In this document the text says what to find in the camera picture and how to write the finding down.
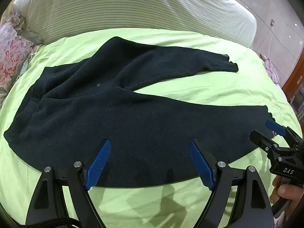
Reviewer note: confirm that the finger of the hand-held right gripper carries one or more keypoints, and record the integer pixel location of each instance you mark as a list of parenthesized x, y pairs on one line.
[(262, 141), (275, 127)]

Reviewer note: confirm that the wooden cabinet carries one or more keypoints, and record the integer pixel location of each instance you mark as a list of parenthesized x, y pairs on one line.
[(296, 85)]

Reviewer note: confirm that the floral pillow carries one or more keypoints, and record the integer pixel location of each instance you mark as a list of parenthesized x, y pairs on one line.
[(11, 52)]

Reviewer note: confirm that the green bed sheet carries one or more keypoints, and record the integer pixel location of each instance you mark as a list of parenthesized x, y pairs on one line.
[(213, 85)]

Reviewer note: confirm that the black pants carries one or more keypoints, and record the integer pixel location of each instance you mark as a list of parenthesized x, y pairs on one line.
[(118, 114)]

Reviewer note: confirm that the person's right hand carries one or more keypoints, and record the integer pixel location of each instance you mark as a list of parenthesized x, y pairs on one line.
[(286, 191)]

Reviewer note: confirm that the striped headboard cushion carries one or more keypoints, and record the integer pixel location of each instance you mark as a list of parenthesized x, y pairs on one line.
[(142, 9)]

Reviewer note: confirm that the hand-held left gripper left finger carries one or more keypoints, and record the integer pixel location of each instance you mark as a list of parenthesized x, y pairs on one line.
[(98, 163)]

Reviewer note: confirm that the floral cloth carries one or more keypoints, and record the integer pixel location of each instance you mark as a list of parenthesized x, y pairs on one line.
[(270, 68)]

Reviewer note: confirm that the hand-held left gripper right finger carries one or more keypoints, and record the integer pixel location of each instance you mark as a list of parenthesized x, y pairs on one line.
[(201, 163)]

